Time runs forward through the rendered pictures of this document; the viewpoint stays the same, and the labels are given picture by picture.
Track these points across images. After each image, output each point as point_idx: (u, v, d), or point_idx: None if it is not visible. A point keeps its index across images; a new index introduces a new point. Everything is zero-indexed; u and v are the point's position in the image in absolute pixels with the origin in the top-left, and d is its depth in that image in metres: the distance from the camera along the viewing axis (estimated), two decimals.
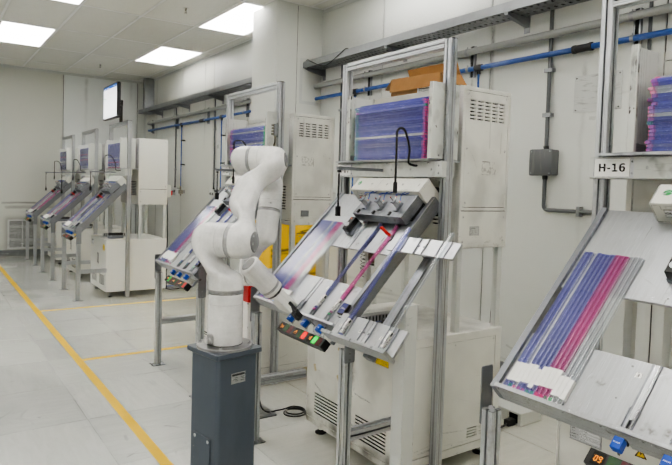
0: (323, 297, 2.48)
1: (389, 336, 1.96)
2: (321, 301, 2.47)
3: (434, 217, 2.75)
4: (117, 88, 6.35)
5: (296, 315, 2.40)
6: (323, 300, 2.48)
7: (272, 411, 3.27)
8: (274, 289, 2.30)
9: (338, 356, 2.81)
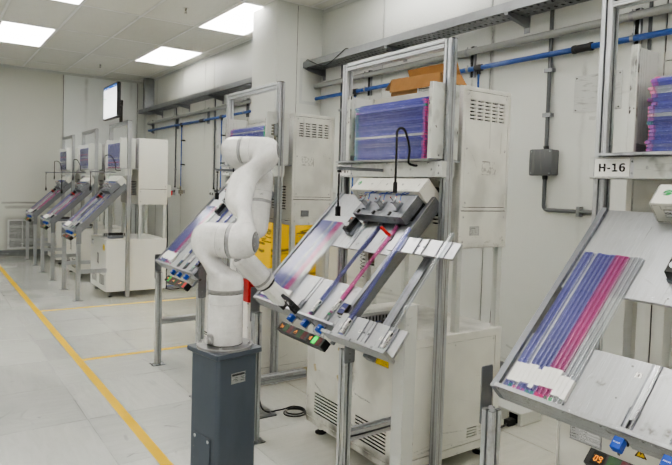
0: (318, 302, 2.47)
1: (389, 336, 1.96)
2: (315, 306, 2.46)
3: (434, 217, 2.75)
4: (117, 88, 6.35)
5: (293, 308, 2.34)
6: (318, 305, 2.47)
7: (272, 411, 3.27)
8: (266, 281, 2.28)
9: (338, 356, 2.81)
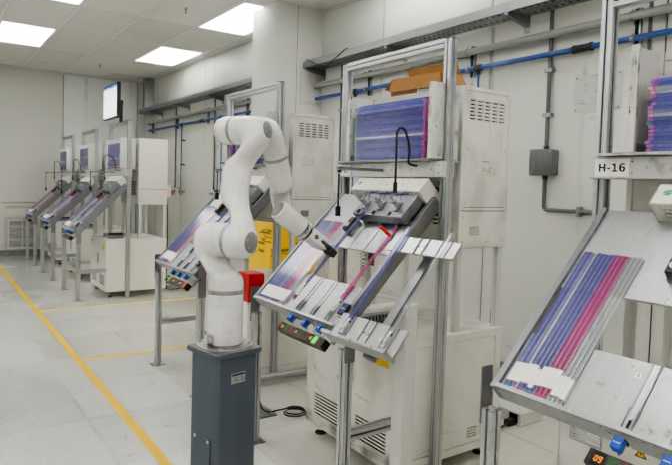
0: (303, 285, 2.42)
1: (389, 336, 1.96)
2: (300, 289, 2.41)
3: (434, 217, 2.75)
4: (117, 88, 6.35)
5: (327, 249, 2.51)
6: (303, 289, 2.42)
7: (272, 411, 3.27)
8: None
9: (338, 356, 2.81)
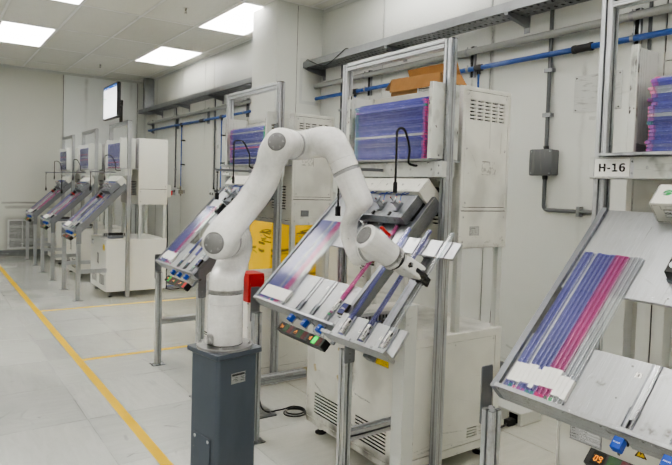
0: (368, 328, 2.04)
1: (389, 336, 1.96)
2: (365, 333, 2.04)
3: (434, 217, 2.75)
4: (117, 88, 6.35)
5: None
6: (368, 332, 2.04)
7: (272, 411, 3.27)
8: None
9: (338, 356, 2.81)
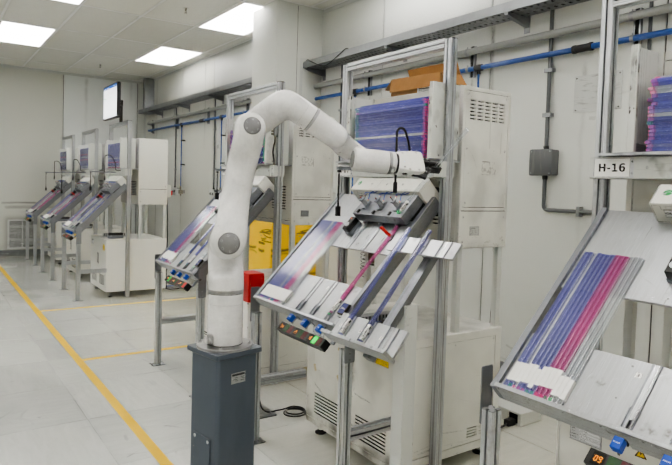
0: (368, 328, 2.04)
1: (405, 205, 2.36)
2: (365, 333, 2.04)
3: (434, 217, 2.75)
4: (117, 88, 6.35)
5: (431, 162, 2.21)
6: (368, 332, 2.04)
7: (272, 411, 3.27)
8: None
9: (338, 356, 2.81)
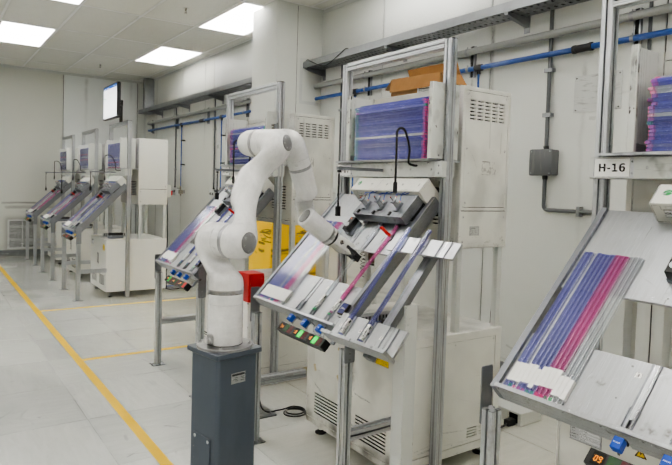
0: (368, 328, 2.04)
1: (323, 297, 2.48)
2: (365, 333, 2.04)
3: (434, 217, 2.75)
4: (117, 88, 6.35)
5: (351, 253, 2.59)
6: (368, 332, 2.04)
7: (272, 411, 3.27)
8: None
9: (338, 356, 2.81)
